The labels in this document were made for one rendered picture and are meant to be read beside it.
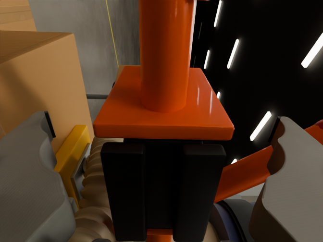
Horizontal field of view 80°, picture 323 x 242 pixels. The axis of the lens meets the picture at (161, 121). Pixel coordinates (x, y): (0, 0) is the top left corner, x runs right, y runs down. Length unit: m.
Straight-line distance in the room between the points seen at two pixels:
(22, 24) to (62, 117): 0.73
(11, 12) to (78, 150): 0.73
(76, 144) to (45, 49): 0.12
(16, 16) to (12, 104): 0.77
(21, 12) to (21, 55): 0.77
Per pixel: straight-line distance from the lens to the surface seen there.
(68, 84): 0.30
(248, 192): 1.94
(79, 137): 0.30
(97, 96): 2.21
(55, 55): 0.28
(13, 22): 0.94
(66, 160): 0.26
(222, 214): 0.29
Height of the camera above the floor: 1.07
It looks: 1 degrees up
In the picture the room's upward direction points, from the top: 91 degrees clockwise
